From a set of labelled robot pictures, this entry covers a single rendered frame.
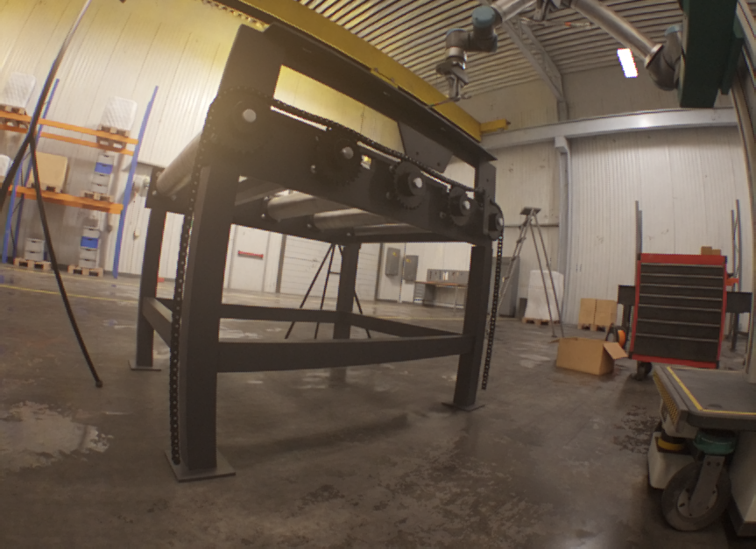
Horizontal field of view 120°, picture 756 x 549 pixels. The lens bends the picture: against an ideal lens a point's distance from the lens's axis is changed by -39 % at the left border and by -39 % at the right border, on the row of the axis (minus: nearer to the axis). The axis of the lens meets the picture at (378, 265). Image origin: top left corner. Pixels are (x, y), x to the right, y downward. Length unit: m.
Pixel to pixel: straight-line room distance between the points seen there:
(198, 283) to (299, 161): 0.42
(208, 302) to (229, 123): 0.41
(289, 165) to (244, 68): 0.29
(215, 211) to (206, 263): 0.12
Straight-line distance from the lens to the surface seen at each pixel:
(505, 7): 1.57
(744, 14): 1.41
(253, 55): 1.03
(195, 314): 0.84
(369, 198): 1.13
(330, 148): 0.99
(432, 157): 1.43
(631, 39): 1.84
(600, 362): 2.99
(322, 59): 1.15
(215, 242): 0.84
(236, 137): 0.87
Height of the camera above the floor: 0.51
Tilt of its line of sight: 3 degrees up
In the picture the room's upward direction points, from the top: 6 degrees clockwise
